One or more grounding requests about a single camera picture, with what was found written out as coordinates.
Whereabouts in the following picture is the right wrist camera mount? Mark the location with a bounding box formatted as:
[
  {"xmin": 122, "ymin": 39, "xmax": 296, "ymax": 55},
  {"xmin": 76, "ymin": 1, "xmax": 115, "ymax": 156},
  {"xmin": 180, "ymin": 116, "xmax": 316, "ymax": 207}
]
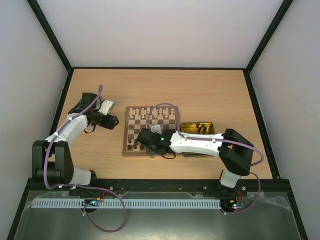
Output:
[{"xmin": 150, "ymin": 124, "xmax": 162, "ymax": 135}]

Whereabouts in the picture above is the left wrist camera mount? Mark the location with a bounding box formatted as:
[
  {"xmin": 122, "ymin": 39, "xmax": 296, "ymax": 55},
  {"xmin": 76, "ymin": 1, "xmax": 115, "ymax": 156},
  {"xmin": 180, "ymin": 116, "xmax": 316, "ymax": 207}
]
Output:
[{"xmin": 98, "ymin": 99, "xmax": 116, "ymax": 116}]

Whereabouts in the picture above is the white slotted cable duct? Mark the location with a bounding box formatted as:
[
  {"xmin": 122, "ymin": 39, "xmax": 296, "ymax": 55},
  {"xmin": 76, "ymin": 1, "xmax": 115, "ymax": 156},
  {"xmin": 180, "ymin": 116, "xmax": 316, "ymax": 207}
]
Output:
[{"xmin": 31, "ymin": 198, "xmax": 221, "ymax": 210}]

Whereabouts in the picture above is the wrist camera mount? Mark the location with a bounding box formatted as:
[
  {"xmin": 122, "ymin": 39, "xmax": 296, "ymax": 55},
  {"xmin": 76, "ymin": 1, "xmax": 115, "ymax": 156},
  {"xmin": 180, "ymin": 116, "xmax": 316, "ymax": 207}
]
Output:
[
  {"xmin": 150, "ymin": 124, "xmax": 162, "ymax": 135},
  {"xmin": 98, "ymin": 99, "xmax": 116, "ymax": 116}
]

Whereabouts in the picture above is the gold tin with pieces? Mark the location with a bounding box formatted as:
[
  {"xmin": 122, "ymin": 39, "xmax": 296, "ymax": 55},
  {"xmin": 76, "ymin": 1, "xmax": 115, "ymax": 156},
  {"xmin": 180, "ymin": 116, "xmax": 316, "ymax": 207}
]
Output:
[{"xmin": 179, "ymin": 122, "xmax": 215, "ymax": 158}]

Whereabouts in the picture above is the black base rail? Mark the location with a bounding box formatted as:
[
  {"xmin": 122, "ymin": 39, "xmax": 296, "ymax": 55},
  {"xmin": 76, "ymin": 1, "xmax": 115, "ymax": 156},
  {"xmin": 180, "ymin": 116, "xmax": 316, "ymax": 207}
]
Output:
[{"xmin": 24, "ymin": 178, "xmax": 293, "ymax": 199}]

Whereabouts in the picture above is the purple cable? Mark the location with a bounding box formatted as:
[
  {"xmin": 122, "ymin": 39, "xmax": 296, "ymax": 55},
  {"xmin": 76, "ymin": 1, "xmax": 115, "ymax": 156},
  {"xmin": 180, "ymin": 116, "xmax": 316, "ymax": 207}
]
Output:
[
  {"xmin": 41, "ymin": 84, "xmax": 127, "ymax": 232},
  {"xmin": 146, "ymin": 102, "xmax": 265, "ymax": 216}
]

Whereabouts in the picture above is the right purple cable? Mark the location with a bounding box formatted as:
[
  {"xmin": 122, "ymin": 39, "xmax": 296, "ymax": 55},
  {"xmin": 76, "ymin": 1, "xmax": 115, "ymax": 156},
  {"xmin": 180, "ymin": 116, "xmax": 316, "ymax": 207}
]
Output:
[{"xmin": 146, "ymin": 102, "xmax": 265, "ymax": 216}]

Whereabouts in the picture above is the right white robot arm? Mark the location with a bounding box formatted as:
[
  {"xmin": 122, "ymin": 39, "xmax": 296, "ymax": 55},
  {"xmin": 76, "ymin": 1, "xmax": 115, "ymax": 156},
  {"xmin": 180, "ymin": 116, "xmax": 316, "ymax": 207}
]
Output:
[{"xmin": 136, "ymin": 128, "xmax": 254, "ymax": 196}]

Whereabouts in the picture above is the wooden chess board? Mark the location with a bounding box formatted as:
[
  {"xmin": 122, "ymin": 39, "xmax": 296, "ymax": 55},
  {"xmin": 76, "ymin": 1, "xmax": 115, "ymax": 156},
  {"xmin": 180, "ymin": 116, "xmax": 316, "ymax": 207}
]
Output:
[{"xmin": 122, "ymin": 105, "xmax": 178, "ymax": 157}]

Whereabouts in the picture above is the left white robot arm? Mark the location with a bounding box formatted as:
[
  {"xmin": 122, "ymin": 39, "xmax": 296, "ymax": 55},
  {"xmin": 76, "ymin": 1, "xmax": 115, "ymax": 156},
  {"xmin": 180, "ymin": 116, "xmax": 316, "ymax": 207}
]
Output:
[{"xmin": 32, "ymin": 92, "xmax": 119, "ymax": 189}]

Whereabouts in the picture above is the black enclosure frame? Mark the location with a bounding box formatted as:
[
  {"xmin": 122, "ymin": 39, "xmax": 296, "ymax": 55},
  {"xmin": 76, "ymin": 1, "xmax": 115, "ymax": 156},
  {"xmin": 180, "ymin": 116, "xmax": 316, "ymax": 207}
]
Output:
[{"xmin": 4, "ymin": 0, "xmax": 310, "ymax": 240}]

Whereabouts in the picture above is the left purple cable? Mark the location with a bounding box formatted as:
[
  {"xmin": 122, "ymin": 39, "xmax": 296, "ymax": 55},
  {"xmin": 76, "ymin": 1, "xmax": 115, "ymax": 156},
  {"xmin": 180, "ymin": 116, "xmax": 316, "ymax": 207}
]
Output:
[{"xmin": 41, "ymin": 84, "xmax": 127, "ymax": 232}]

